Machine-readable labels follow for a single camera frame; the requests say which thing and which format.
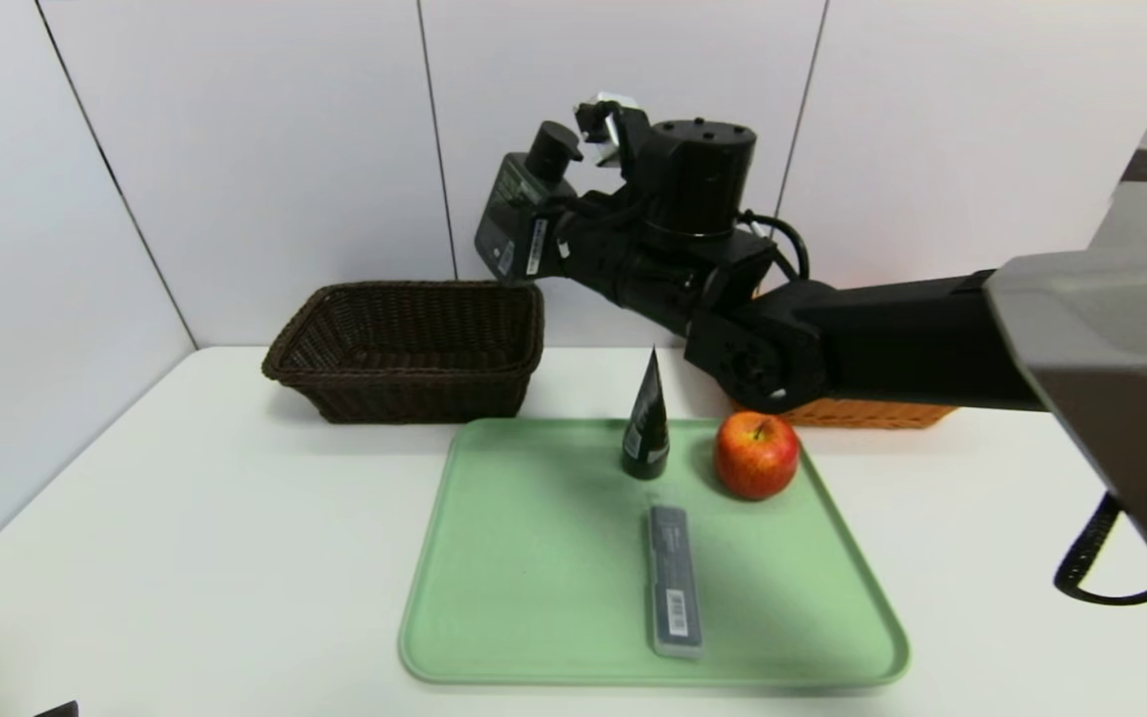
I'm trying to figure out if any dark brown wicker basket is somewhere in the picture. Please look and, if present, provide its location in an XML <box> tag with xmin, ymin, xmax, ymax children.
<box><xmin>262</xmin><ymin>281</ymin><xmax>546</xmax><ymax>425</ymax></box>

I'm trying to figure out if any dark green pump bottle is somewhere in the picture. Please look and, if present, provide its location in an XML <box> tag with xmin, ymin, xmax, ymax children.
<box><xmin>474</xmin><ymin>121</ymin><xmax>584</xmax><ymax>282</ymax></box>

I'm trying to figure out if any dark conical cosmetic tube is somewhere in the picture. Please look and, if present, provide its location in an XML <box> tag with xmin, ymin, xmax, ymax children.
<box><xmin>620</xmin><ymin>347</ymin><xmax>671</xmax><ymax>481</ymax></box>

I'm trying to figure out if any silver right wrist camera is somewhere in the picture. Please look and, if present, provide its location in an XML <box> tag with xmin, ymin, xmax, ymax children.
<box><xmin>573</xmin><ymin>93</ymin><xmax>649</xmax><ymax>170</ymax></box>

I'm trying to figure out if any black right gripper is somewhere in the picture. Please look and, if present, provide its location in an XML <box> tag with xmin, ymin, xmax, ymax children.
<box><xmin>512</xmin><ymin>196</ymin><xmax>644</xmax><ymax>283</ymax></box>

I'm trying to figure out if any clear plastic case with barcode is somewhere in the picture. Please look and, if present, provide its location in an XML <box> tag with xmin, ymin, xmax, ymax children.
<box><xmin>645</xmin><ymin>503</ymin><xmax>705</xmax><ymax>660</ymax></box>

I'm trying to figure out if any orange wicker basket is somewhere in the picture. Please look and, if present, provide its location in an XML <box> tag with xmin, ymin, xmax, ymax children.
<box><xmin>730</xmin><ymin>396</ymin><xmax>958</xmax><ymax>430</ymax></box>

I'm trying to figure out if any red apple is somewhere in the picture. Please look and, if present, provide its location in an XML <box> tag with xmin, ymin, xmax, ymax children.
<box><xmin>712</xmin><ymin>410</ymin><xmax>802</xmax><ymax>501</ymax></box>

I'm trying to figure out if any light green plastic tray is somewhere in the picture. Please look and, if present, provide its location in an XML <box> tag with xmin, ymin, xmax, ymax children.
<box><xmin>398</xmin><ymin>418</ymin><xmax>911</xmax><ymax>688</ymax></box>

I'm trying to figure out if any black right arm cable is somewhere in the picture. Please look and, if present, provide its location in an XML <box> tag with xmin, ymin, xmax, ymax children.
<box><xmin>738</xmin><ymin>209</ymin><xmax>811</xmax><ymax>285</ymax></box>

